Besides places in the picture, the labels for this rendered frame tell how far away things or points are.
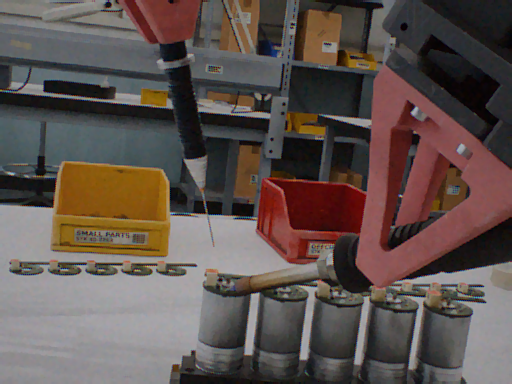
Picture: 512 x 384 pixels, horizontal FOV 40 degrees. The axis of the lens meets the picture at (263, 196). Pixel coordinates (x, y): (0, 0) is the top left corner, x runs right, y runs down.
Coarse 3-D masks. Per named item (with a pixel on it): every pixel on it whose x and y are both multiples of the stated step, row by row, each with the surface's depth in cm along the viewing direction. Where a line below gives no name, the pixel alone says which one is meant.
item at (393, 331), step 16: (368, 320) 36; (384, 320) 35; (400, 320) 35; (368, 336) 35; (384, 336) 35; (400, 336) 35; (368, 352) 35; (384, 352) 35; (400, 352) 35; (368, 368) 35; (384, 368) 35; (400, 368) 35
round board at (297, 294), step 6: (294, 288) 36; (300, 288) 36; (264, 294) 34; (270, 294) 34; (276, 294) 34; (282, 294) 35; (288, 294) 35; (294, 294) 35; (300, 294) 35; (306, 294) 35; (282, 300) 34; (288, 300) 34; (294, 300) 34; (300, 300) 34
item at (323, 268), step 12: (324, 252) 30; (312, 264) 30; (324, 264) 29; (252, 276) 33; (264, 276) 32; (276, 276) 31; (288, 276) 31; (300, 276) 31; (312, 276) 30; (324, 276) 29; (336, 276) 29; (240, 288) 33; (252, 288) 32; (264, 288) 32; (276, 288) 32
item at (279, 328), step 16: (288, 288) 35; (272, 304) 34; (288, 304) 34; (304, 304) 35; (256, 320) 35; (272, 320) 34; (288, 320) 34; (304, 320) 35; (256, 336) 35; (272, 336) 34; (288, 336) 34; (256, 352) 35; (272, 352) 35; (288, 352) 35; (256, 368) 35; (272, 368) 35; (288, 368) 35
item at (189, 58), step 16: (160, 48) 30; (176, 48) 29; (160, 64) 30; (176, 64) 29; (176, 80) 30; (192, 80) 30; (176, 96) 30; (192, 96) 30; (176, 112) 30; (192, 112) 30; (192, 128) 31; (192, 144) 31
